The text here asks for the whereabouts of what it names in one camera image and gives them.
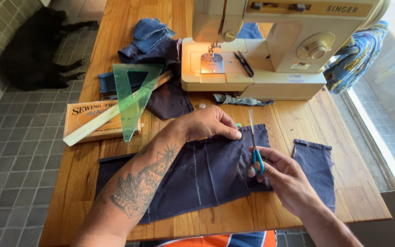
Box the blue denim scraps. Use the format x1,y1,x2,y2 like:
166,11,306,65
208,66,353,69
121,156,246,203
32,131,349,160
131,18,176,54

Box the wooden ruler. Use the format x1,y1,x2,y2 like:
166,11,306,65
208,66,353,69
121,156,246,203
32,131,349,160
63,71,173,147

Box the blue patterned cloth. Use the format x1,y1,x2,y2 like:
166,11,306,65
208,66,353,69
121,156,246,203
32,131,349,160
323,21,390,95

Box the green transparent set square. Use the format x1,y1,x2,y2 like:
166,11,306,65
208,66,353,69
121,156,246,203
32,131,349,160
112,63,165,143

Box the blue fabric strip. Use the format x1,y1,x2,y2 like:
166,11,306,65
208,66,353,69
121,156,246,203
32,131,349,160
98,71,149,94

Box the large navy fabric panel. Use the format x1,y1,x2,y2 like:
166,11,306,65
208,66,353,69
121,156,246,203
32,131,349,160
95,124,274,225

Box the orange sewing thread box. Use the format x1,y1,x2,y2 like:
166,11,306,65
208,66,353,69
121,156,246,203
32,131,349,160
63,100,142,143

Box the person's left hand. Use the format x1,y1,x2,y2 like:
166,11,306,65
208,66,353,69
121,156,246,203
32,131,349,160
180,105,243,142

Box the black dog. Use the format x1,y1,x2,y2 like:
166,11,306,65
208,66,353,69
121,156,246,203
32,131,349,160
0,7,99,92

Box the cream sewing machine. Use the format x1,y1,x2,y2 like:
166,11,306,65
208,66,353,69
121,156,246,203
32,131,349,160
181,0,391,101

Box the person's right hand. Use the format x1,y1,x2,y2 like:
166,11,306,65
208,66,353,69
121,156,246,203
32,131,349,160
247,146,322,217

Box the grey fabric scrap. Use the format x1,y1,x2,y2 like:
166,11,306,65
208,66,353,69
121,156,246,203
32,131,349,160
213,93,274,107

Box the blue denim garment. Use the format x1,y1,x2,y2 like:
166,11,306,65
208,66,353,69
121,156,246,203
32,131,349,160
236,23,263,40

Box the person's orange and blue shirt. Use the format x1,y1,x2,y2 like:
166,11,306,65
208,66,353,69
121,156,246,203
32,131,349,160
141,230,278,247

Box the dark navy fabric pile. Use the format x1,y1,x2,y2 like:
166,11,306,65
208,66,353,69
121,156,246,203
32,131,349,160
117,37,195,120

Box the blue-handled scissors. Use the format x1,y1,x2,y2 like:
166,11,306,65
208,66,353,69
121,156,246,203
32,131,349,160
248,109,265,176

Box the black thread snips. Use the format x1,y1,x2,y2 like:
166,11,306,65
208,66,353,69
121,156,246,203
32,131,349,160
233,51,255,78

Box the small navy fabric piece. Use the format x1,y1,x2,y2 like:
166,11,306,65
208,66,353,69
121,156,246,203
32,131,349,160
292,139,336,213

